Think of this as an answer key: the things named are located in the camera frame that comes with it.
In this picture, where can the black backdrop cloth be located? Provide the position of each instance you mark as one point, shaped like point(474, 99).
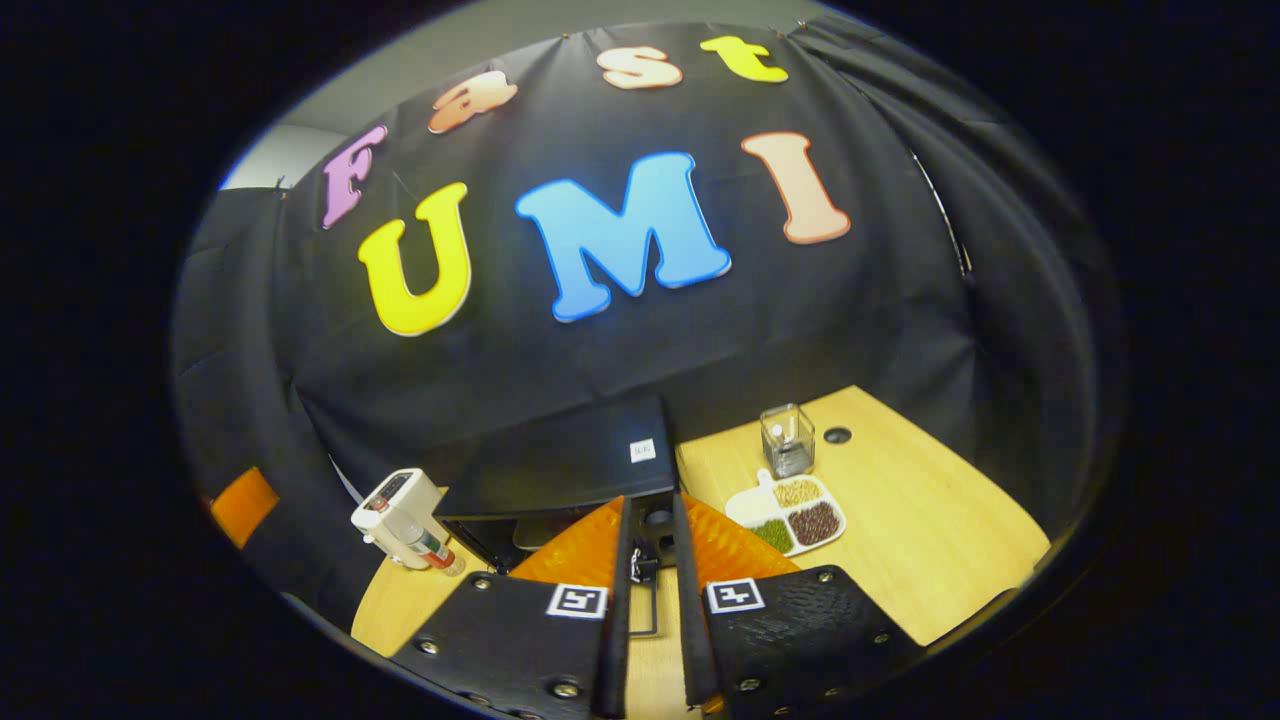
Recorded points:
point(600, 370)

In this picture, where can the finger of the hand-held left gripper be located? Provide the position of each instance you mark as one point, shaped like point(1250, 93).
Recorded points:
point(243, 508)

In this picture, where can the white divided bean tray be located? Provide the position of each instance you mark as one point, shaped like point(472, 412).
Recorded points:
point(748, 508)

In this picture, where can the pile of red beans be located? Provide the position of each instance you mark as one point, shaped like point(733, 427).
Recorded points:
point(814, 523)

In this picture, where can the pile of yellow soybeans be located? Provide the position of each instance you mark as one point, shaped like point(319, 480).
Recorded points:
point(798, 492)

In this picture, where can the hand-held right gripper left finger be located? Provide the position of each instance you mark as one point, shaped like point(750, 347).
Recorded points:
point(615, 620)

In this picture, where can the black electric oven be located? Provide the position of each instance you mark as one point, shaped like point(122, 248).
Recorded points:
point(560, 460)

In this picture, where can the pile of green mung beans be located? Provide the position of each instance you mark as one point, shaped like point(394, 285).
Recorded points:
point(774, 536)

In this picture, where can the white toaster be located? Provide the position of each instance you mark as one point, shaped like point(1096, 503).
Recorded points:
point(395, 510)

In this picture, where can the clear utensil holder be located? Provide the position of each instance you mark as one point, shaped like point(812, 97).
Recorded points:
point(790, 450)

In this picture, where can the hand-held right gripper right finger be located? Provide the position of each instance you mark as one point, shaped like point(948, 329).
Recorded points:
point(692, 620)

